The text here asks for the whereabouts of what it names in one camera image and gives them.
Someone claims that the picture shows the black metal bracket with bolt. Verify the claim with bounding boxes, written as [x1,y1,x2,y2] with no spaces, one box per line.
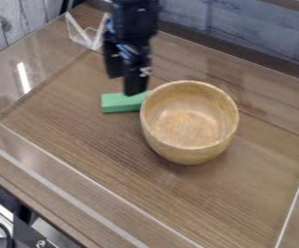
[12,216,58,248]

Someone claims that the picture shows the green rectangular block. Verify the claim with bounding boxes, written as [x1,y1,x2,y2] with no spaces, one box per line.
[101,91,149,113]

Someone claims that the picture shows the round wooden bowl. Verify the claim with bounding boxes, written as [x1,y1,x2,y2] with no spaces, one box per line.
[140,80,238,165]

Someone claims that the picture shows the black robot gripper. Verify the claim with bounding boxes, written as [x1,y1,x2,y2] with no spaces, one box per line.
[102,0,158,96]

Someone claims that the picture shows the clear acrylic corner bracket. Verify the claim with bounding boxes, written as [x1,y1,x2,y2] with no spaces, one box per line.
[64,13,108,50]

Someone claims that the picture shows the clear acrylic tray wall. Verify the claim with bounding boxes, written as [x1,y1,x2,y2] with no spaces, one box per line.
[0,114,204,248]

